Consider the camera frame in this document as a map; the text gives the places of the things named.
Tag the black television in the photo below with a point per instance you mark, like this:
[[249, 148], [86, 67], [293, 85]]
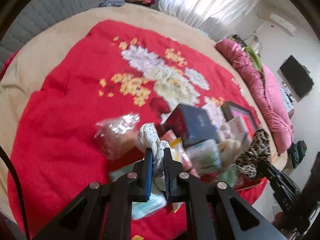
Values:
[[297, 76]]

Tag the green cloth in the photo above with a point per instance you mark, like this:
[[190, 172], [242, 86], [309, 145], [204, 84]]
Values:
[[255, 59]]

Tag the dark clothes pile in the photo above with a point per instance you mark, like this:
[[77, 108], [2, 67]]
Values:
[[297, 152]]

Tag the beige bed sheet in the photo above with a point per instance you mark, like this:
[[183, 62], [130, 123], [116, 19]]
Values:
[[42, 54]]

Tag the red white box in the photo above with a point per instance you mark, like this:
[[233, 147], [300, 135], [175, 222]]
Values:
[[243, 130]]

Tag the light blue packet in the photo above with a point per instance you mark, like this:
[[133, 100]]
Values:
[[142, 209]]

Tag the white floral scrunchie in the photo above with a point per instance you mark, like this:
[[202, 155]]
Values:
[[148, 138]]

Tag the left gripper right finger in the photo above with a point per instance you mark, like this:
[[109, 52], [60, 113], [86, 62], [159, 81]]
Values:
[[180, 186]]

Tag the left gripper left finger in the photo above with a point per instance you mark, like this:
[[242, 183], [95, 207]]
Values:
[[135, 186]]

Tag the red floral blanket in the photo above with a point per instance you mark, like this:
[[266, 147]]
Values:
[[54, 152]]

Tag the green floral tissue pack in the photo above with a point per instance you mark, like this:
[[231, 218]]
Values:
[[205, 157]]

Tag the grey shallow box tray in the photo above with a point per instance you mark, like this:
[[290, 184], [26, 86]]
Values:
[[231, 110]]

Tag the bagged green egg sponge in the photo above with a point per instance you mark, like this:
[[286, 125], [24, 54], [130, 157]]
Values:
[[229, 176]]

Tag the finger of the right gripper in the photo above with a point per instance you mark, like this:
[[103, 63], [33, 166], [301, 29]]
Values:
[[275, 176]]

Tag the white cabinet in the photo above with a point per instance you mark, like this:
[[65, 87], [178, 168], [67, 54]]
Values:
[[287, 102]]

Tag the pink sachet packet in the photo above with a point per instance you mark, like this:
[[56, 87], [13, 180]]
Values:
[[171, 138]]

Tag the white curtain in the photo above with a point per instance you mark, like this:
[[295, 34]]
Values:
[[217, 18]]

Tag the pink quilt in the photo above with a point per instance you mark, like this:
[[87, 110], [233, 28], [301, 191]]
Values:
[[264, 89]]

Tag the bagged brown sponge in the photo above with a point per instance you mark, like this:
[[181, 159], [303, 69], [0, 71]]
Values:
[[117, 136]]

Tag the white air conditioner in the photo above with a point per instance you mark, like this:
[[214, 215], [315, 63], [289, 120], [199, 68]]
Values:
[[286, 25]]

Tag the leopard print scrunchie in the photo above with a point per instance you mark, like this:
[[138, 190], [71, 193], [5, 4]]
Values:
[[259, 150]]

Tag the dark blue box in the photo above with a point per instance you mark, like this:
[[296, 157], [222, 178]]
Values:
[[191, 124]]

